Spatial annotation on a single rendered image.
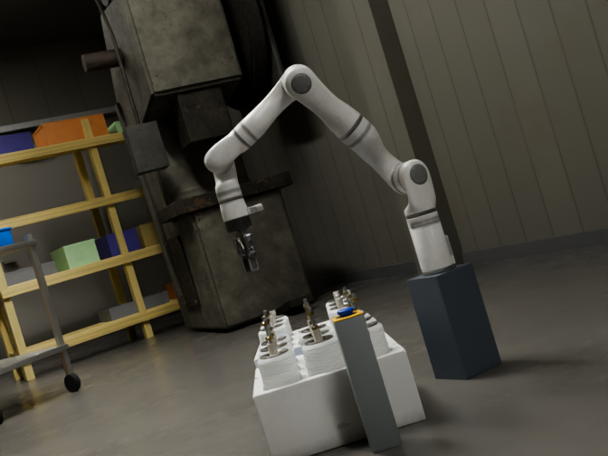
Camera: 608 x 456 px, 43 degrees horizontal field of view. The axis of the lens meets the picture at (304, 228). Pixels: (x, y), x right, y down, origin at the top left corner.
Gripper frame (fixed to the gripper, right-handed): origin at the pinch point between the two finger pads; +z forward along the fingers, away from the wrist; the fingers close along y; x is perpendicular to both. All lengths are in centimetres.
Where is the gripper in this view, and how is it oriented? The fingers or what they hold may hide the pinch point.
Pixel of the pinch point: (251, 266)
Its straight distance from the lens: 219.4
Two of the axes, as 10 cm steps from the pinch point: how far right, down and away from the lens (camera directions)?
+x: 9.1, -2.8, 3.2
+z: 2.9, 9.6, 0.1
